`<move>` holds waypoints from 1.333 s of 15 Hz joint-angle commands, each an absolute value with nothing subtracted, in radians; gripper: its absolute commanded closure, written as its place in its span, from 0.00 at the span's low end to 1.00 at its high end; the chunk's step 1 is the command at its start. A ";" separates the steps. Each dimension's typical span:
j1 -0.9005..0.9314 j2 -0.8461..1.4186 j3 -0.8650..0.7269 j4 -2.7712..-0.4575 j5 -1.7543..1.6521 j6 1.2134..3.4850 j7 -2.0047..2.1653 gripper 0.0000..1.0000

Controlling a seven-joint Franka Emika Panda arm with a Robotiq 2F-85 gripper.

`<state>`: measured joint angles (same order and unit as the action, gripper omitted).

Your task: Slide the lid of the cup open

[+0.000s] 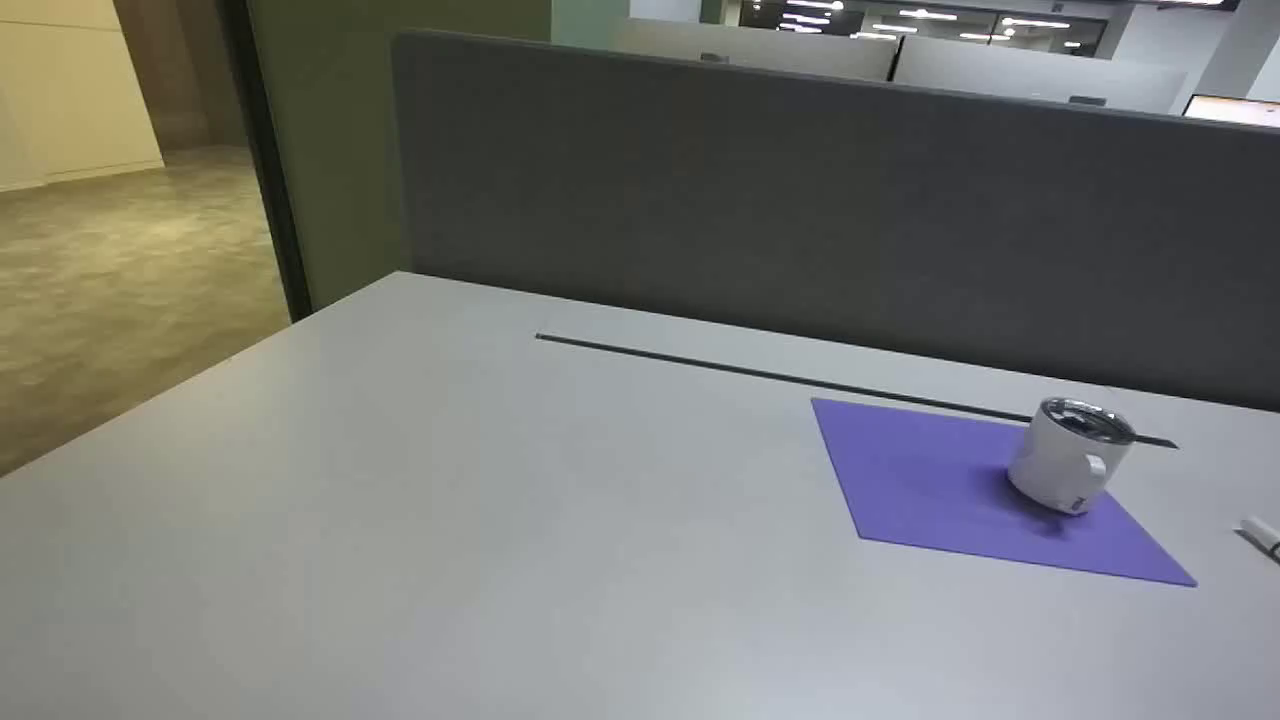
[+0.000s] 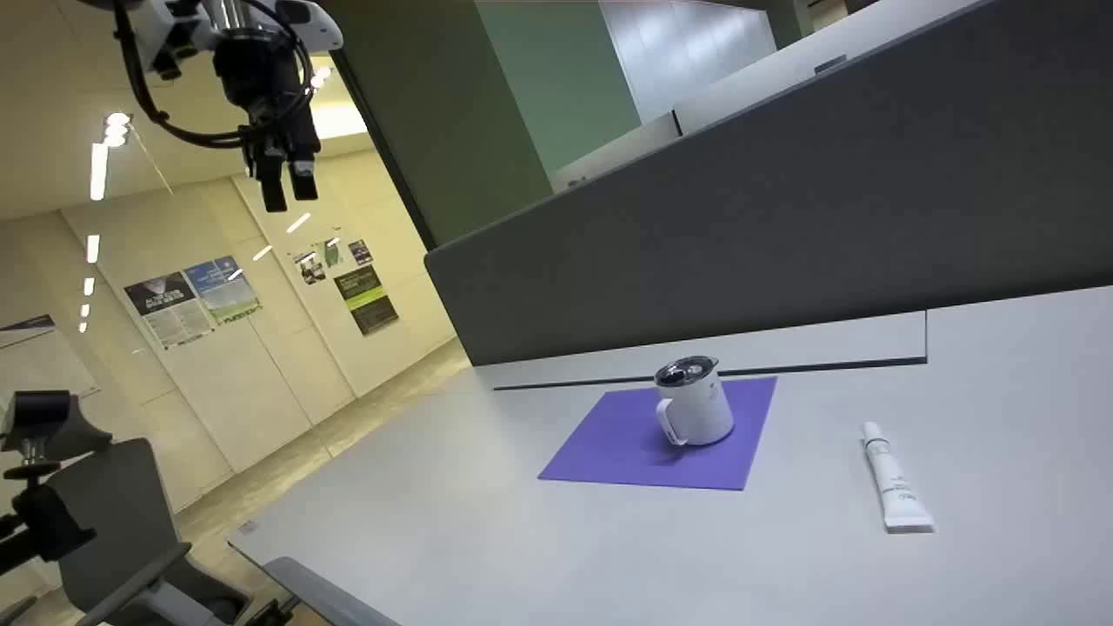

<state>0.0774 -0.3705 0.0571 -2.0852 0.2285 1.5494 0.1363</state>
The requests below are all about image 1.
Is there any grey fabric desk partition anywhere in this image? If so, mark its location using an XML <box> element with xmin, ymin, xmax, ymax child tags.
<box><xmin>390</xmin><ymin>27</ymin><xmax>1280</xmax><ymax>416</ymax></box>

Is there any purple rectangular mat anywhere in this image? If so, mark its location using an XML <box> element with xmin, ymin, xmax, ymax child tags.
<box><xmin>809</xmin><ymin>392</ymin><xmax>1201</xmax><ymax>593</ymax></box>

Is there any grey background office partition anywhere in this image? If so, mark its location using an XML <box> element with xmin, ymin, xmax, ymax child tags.
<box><xmin>608</xmin><ymin>17</ymin><xmax>904</xmax><ymax>88</ymax></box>
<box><xmin>888</xmin><ymin>34</ymin><xmax>1209</xmax><ymax>119</ymax></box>

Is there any white squeeze tube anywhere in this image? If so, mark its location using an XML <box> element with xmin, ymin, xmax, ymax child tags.
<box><xmin>1233</xmin><ymin>512</ymin><xmax>1280</xmax><ymax>563</ymax></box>

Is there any white cup with handle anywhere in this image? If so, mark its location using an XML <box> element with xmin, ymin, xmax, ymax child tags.
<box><xmin>1004</xmin><ymin>392</ymin><xmax>1141</xmax><ymax>519</ymax></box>

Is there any dark door frame post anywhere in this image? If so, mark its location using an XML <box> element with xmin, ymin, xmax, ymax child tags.
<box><xmin>218</xmin><ymin>0</ymin><xmax>322</xmax><ymax>323</ymax></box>

